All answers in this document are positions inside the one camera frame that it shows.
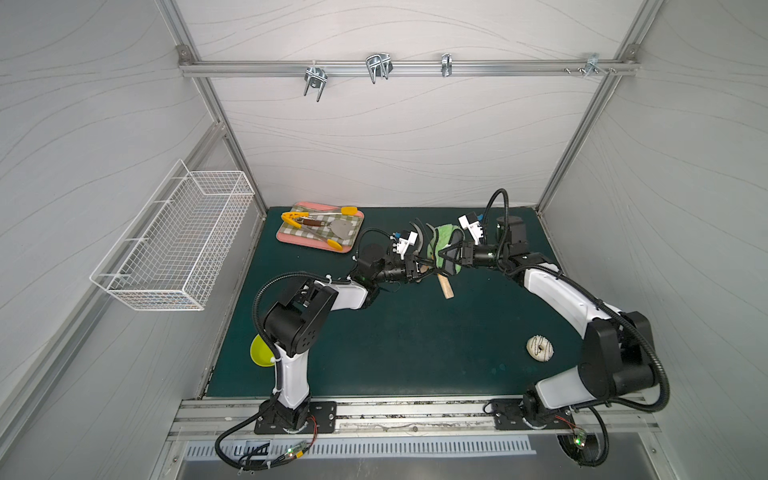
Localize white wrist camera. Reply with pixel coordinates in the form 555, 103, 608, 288
392, 231, 414, 261
458, 212, 484, 245

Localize small metal hook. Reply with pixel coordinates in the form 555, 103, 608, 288
441, 53, 453, 78

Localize pink plastic tray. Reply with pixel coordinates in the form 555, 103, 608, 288
275, 201, 365, 254

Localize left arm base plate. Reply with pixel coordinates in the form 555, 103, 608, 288
254, 400, 338, 435

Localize yellow-tipped steel tongs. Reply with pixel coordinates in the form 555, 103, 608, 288
281, 206, 358, 252

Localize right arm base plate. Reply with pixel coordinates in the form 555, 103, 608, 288
483, 396, 575, 431

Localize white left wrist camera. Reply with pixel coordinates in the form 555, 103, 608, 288
392, 231, 414, 261

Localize small sickle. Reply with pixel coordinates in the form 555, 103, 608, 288
419, 223, 439, 274
436, 274, 455, 300
410, 221, 424, 255

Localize left metal hook clamp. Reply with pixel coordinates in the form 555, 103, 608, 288
303, 66, 328, 102

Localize black cable bundle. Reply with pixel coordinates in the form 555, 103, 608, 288
556, 404, 611, 468
214, 407, 319, 472

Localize right black cable bundle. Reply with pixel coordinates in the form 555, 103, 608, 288
556, 404, 611, 468

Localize green and black rag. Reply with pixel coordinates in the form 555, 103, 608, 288
428, 224, 465, 276

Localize middle metal hook clamp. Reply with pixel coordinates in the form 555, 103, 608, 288
365, 53, 393, 84

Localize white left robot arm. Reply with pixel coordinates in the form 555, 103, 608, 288
252, 238, 424, 416

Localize lime green bowl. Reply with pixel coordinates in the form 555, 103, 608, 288
249, 335, 276, 368

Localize left black cable bundle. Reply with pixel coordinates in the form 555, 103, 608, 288
214, 407, 319, 472

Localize wooden-handled steel spatula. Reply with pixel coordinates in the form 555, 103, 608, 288
297, 217, 354, 240

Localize aluminium top rail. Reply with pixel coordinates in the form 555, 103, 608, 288
179, 57, 641, 78

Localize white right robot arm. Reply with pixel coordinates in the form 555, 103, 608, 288
457, 213, 671, 426

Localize white frosted donut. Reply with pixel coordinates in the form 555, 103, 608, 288
526, 335, 554, 363

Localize green checkered cloth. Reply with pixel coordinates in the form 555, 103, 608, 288
281, 205, 365, 249

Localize right metal hook bracket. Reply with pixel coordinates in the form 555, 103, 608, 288
563, 53, 618, 78

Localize white wire basket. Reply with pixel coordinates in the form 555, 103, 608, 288
90, 160, 254, 312

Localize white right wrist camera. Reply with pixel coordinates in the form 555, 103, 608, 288
458, 212, 484, 245

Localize metal hook clamp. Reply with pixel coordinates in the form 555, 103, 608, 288
303, 66, 328, 102
365, 53, 393, 84

